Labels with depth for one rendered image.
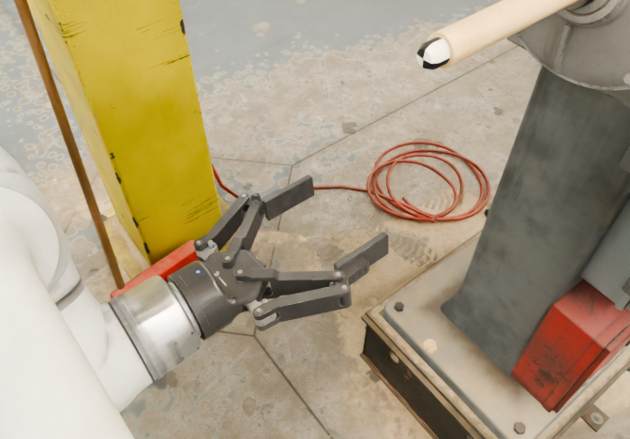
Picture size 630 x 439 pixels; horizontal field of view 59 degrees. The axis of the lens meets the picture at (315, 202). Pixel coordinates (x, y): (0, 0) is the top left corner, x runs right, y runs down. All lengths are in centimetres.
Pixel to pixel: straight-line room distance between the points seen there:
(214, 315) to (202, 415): 110
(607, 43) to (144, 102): 109
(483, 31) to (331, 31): 242
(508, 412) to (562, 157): 64
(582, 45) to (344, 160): 158
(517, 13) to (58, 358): 45
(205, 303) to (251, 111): 191
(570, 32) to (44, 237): 56
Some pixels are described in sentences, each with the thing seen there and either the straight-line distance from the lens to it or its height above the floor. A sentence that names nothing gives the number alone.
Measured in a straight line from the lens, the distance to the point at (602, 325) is 115.
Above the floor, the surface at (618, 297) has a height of 68.
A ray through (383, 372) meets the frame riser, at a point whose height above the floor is 3.
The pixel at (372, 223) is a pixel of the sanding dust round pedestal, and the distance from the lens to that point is 197.
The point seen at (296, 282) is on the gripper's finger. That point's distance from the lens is 57.
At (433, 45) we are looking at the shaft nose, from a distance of 48.
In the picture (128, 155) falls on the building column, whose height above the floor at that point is 51.
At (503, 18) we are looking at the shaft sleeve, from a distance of 54.
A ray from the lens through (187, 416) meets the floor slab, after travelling 166.
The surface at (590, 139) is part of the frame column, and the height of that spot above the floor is 96.
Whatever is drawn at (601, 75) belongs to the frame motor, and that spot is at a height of 116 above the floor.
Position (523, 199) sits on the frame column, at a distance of 107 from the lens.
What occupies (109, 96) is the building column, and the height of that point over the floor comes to 70.
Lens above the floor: 152
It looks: 49 degrees down
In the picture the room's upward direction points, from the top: straight up
